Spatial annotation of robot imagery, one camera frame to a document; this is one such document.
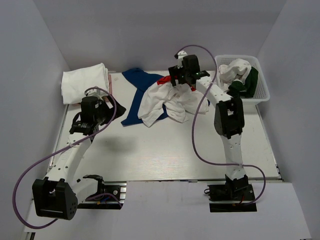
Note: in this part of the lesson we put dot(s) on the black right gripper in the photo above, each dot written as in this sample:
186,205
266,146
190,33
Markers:
175,71

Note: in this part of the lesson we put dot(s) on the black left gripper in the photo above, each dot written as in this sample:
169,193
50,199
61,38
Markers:
103,104

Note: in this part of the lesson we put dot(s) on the white t-shirt with red print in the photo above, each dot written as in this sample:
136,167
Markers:
176,101

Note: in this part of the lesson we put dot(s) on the blue Mickey t-shirt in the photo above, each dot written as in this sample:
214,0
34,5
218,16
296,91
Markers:
142,81

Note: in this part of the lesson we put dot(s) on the dark green t-shirt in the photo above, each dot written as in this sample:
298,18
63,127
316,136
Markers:
237,89

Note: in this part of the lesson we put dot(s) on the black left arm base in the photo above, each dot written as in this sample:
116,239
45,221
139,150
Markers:
112,197

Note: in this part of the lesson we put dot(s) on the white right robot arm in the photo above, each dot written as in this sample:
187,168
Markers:
228,117

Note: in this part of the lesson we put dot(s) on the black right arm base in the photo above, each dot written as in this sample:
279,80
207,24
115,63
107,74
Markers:
221,201

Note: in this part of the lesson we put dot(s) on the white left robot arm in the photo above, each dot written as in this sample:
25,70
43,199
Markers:
58,194

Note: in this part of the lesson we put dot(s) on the folded pink t-shirt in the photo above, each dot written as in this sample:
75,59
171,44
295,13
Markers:
109,78

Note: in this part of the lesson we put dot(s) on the folded white t-shirt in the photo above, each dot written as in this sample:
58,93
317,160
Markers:
75,83

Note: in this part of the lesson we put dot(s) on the white plastic basket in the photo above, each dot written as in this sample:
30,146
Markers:
261,92

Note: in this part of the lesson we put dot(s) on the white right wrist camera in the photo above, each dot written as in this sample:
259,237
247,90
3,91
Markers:
179,56

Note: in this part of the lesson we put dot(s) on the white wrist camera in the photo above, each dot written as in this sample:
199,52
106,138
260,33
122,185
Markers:
96,92
179,56

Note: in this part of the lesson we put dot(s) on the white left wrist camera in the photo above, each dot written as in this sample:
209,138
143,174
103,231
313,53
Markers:
96,92

